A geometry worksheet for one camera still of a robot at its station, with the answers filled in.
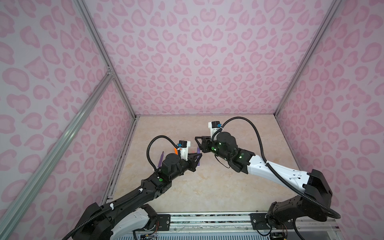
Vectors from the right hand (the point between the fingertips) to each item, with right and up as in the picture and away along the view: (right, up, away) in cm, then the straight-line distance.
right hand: (197, 137), depth 73 cm
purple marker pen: (+1, -7, 0) cm, 7 cm away
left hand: (+3, -8, +1) cm, 8 cm away
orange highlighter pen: (-9, -5, -7) cm, 13 cm away
